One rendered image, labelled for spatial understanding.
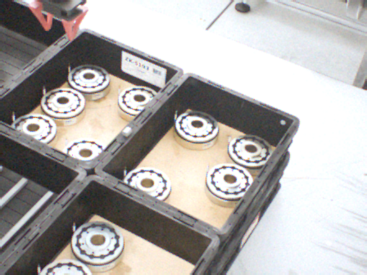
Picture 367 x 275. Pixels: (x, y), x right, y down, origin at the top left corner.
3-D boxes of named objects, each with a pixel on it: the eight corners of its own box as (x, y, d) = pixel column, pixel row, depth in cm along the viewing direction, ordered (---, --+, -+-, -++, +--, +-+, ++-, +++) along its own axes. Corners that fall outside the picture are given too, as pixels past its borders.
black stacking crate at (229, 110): (183, 108, 172) (187, 72, 165) (291, 155, 164) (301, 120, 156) (92, 209, 146) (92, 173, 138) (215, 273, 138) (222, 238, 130)
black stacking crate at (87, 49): (83, 64, 181) (83, 28, 173) (181, 107, 173) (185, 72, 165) (-20, 152, 155) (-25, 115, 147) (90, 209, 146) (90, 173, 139)
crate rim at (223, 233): (186, 78, 166) (187, 69, 164) (301, 126, 157) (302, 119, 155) (90, 179, 140) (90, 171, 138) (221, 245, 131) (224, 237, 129)
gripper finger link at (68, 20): (70, 51, 145) (70, 14, 138) (43, 39, 147) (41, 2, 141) (89, 36, 149) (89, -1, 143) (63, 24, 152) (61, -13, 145)
